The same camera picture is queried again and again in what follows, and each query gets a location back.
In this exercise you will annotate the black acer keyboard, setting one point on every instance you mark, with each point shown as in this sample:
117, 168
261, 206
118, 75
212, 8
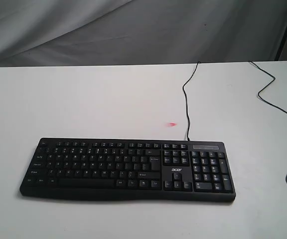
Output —
129, 169

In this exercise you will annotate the red mark on table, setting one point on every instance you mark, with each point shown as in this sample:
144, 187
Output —
171, 124

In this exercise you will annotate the grey backdrop cloth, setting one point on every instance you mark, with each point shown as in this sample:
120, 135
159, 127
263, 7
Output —
133, 32

